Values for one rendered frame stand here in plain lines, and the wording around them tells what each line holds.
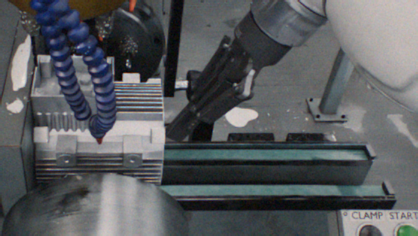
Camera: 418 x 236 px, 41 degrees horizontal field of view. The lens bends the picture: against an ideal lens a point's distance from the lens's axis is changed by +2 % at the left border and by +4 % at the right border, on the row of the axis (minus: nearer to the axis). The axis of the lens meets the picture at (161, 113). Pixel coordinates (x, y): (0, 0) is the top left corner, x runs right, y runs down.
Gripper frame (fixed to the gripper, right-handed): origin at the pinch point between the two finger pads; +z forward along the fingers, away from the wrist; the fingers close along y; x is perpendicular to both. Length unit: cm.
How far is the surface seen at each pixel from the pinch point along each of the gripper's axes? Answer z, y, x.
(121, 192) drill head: -0.2, 18.3, -11.7
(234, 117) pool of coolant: 17.2, -33.2, 30.5
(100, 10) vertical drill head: -11.8, 1.8, -21.3
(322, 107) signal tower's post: 5, -35, 48
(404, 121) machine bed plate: -3, -32, 66
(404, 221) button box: -11.8, 16.5, 25.9
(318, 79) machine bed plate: 5, -48, 52
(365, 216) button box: -9.6, 16.0, 21.2
